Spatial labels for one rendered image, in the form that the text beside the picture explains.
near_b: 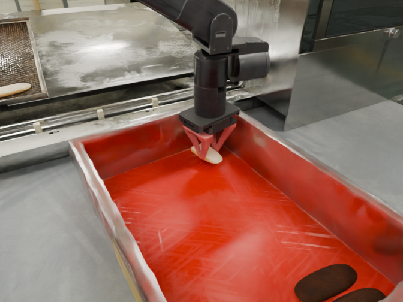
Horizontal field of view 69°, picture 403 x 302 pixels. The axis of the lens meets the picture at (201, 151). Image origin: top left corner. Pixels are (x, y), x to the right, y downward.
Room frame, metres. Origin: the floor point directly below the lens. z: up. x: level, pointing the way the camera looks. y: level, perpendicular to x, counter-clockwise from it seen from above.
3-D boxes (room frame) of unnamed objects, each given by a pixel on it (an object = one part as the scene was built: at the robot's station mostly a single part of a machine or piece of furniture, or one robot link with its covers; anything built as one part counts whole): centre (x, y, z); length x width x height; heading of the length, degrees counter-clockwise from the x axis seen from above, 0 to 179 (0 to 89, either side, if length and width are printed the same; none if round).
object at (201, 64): (0.49, -0.02, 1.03); 0.07 x 0.06 x 0.07; 111
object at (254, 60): (0.50, -0.05, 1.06); 0.11 x 0.09 x 0.12; 111
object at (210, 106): (0.48, -0.02, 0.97); 0.10 x 0.07 x 0.07; 132
